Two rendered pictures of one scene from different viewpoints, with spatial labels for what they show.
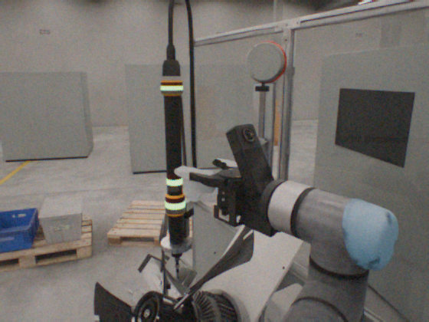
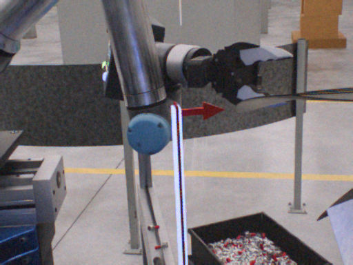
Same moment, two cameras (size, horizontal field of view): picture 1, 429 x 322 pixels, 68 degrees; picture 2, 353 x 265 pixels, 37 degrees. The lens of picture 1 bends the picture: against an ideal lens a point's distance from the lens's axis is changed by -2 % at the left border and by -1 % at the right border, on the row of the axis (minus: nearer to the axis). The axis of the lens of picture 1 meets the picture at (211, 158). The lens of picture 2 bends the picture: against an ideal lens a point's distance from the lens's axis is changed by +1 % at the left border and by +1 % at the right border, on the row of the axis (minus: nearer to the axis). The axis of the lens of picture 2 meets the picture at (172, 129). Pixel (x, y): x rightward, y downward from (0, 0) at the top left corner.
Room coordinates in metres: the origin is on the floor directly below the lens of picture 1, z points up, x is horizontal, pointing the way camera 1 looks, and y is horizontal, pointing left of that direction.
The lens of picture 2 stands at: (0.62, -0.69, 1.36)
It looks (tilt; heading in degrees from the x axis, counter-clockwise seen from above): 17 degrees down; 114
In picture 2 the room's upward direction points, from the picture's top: 3 degrees counter-clockwise
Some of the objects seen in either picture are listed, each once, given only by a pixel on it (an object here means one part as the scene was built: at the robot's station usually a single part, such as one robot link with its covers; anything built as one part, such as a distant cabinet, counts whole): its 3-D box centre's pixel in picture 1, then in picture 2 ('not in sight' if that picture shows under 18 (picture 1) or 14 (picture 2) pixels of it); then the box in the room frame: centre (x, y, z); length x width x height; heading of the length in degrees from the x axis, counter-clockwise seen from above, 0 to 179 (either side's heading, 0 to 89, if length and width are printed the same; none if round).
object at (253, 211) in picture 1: (250, 197); not in sight; (0.49, -0.06, 1.63); 0.12 x 0.08 x 0.09; 41
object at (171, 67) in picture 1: (173, 159); not in sight; (0.66, 0.08, 1.66); 0.04 x 0.04 x 0.46
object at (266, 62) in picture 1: (266, 62); not in sight; (1.32, -0.21, 1.88); 0.16 x 0.07 x 0.16; 66
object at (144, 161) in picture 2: not in sight; (143, 147); (0.08, 0.35, 0.96); 0.03 x 0.03 x 0.20; 31
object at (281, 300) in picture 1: (289, 306); not in sight; (1.12, -0.32, 0.92); 0.17 x 0.16 x 0.11; 121
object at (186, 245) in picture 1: (178, 224); not in sight; (0.67, 0.08, 1.50); 0.09 x 0.07 x 0.10; 156
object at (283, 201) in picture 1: (293, 207); not in sight; (0.44, -0.12, 1.64); 0.08 x 0.05 x 0.08; 131
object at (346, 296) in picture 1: (331, 300); not in sight; (0.36, -0.16, 1.54); 0.11 x 0.08 x 0.11; 145
